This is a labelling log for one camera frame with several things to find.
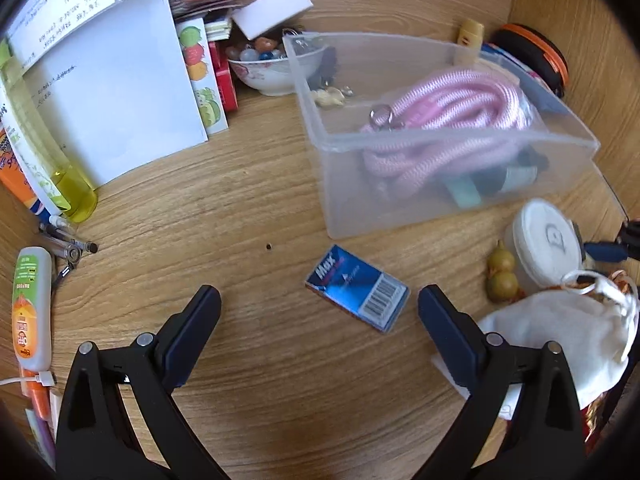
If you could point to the yellow-green liquid bottle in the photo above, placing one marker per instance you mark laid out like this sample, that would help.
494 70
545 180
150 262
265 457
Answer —
65 185

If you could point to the black round case orange zip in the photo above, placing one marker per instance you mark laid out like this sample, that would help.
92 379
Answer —
540 55

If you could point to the white paper slip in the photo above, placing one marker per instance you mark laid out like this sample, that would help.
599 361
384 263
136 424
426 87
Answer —
505 410

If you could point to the colourful glass beads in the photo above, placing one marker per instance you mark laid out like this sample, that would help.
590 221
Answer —
250 54

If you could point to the red box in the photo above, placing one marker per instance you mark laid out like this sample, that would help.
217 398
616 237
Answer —
225 85

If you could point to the yellow lip balm tube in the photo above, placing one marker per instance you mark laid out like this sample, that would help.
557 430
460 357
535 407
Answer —
470 40

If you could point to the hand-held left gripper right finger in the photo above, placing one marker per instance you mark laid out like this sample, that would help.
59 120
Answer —
445 340

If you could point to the clear plastic storage box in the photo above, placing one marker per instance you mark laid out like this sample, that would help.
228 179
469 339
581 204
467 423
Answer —
350 185

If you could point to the white paper sheet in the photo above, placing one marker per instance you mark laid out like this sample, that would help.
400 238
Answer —
125 90

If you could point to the fruit printed booklet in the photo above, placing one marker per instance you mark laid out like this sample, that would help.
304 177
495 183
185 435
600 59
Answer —
197 70

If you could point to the small translucent lidded container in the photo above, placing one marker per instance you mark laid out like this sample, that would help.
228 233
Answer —
542 240

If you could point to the teal flat item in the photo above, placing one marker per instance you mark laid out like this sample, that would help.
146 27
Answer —
462 192

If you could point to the white rectangular box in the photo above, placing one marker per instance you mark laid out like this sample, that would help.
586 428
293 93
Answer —
272 10

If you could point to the wooden desktop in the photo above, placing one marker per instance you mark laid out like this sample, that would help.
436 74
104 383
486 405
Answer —
225 200

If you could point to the small cream charm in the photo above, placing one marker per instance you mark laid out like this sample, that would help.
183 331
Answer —
327 97

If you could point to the clear black-capped pen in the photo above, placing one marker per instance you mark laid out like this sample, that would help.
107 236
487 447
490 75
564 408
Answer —
70 245

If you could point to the white bottle orange label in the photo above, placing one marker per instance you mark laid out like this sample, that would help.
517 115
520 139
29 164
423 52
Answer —
32 310

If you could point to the small olive gourd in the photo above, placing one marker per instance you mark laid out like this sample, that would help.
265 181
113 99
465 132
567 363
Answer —
502 282

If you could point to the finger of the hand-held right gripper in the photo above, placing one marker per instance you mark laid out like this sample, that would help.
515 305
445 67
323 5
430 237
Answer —
602 251

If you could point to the white floral ceramic bowl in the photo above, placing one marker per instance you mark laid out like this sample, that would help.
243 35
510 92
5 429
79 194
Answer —
270 77

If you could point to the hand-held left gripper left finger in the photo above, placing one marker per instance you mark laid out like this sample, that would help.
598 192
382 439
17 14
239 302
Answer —
195 340

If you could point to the small black item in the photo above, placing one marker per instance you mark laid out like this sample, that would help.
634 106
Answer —
327 65

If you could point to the blue barcode staple box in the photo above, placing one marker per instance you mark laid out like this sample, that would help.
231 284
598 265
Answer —
350 285

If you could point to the folded handwritten paper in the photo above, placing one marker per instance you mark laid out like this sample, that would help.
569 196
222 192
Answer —
65 5

